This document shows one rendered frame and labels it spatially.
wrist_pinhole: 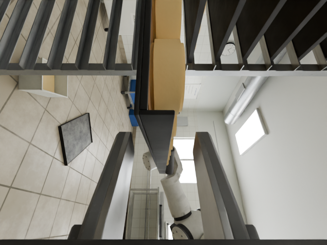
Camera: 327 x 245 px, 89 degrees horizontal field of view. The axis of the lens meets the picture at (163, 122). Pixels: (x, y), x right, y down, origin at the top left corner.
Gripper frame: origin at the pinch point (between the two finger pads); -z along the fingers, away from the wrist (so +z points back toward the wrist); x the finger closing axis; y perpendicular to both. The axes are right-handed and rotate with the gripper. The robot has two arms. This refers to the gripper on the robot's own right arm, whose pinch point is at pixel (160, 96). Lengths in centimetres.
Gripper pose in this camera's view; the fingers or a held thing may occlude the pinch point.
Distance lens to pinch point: 52.8
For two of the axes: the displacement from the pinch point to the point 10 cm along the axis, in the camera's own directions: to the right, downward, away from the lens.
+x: 10.0, 0.1, 0.0
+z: 0.0, 9.1, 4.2
